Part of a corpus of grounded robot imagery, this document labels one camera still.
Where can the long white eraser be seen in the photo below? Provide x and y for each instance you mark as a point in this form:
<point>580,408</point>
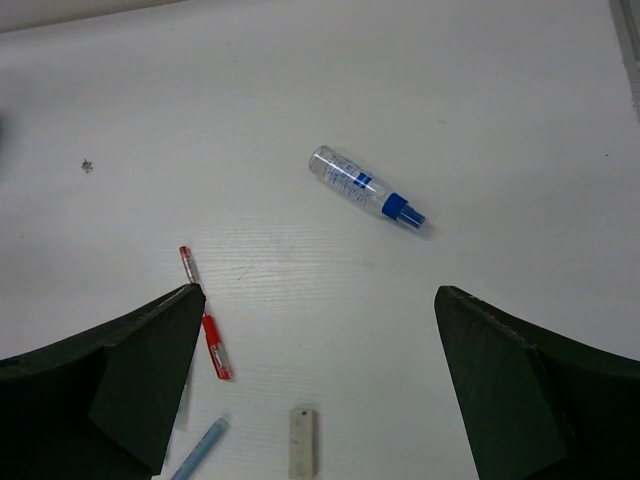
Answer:
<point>303,450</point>

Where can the light blue pen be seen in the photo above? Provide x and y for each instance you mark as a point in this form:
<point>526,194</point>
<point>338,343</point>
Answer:
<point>195,458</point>

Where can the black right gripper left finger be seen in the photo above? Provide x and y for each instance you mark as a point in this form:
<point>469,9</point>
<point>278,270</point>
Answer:
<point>101,404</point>

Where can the aluminium right side rail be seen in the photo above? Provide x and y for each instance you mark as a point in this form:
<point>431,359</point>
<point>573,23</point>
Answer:
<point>625,14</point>

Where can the clear blue-capped spray bottle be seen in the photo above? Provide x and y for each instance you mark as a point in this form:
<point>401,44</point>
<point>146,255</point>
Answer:
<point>363,188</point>

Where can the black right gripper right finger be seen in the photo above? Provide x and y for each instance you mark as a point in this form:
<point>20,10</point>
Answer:
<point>536,404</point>

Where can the red gel pen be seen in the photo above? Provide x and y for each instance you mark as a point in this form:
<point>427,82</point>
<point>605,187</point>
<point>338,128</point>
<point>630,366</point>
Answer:
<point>213,337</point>

